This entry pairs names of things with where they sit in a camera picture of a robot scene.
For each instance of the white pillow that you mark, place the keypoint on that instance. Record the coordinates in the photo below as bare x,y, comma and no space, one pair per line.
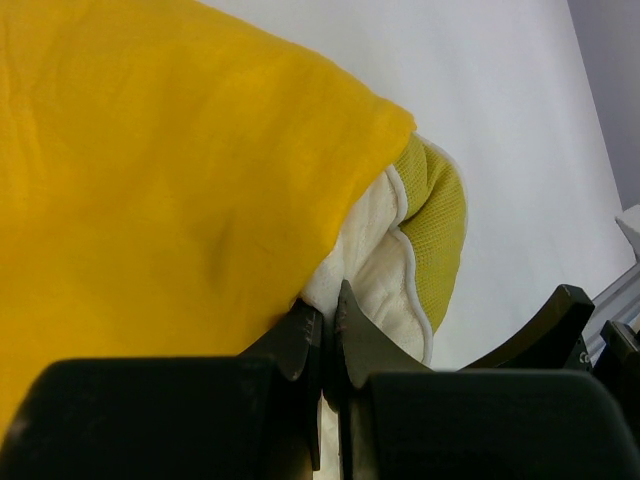
400,249

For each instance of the aluminium mounting rail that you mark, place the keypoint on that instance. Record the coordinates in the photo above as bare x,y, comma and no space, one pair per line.
620,303

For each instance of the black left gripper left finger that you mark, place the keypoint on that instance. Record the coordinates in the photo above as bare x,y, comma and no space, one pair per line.
250,416

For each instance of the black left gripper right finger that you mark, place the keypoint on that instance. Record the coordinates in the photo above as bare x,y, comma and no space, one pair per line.
398,419

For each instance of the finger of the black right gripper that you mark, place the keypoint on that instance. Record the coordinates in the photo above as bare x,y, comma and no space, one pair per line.
551,340

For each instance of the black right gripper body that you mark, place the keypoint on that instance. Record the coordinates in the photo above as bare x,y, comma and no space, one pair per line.
618,365

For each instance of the yellow Pikachu pillowcase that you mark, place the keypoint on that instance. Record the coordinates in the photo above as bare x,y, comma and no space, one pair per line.
171,177

